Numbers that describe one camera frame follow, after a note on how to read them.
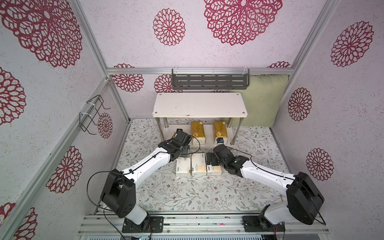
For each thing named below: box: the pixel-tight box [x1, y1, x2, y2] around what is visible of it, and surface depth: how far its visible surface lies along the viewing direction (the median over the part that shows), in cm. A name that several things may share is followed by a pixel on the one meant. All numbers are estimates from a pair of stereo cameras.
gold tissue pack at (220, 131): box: [213, 120, 228, 145], surface depth 99 cm
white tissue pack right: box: [206, 161, 222, 176], surface depth 89 cm
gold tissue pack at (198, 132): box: [191, 121, 206, 145], surface depth 98 cm
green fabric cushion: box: [228, 74, 289, 128], surface depth 97 cm
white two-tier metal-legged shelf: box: [152, 92, 248, 146], surface depth 84 cm
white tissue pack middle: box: [191, 153, 207, 176], surface depth 90 cm
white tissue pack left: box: [176, 157, 191, 177], surface depth 91 cm
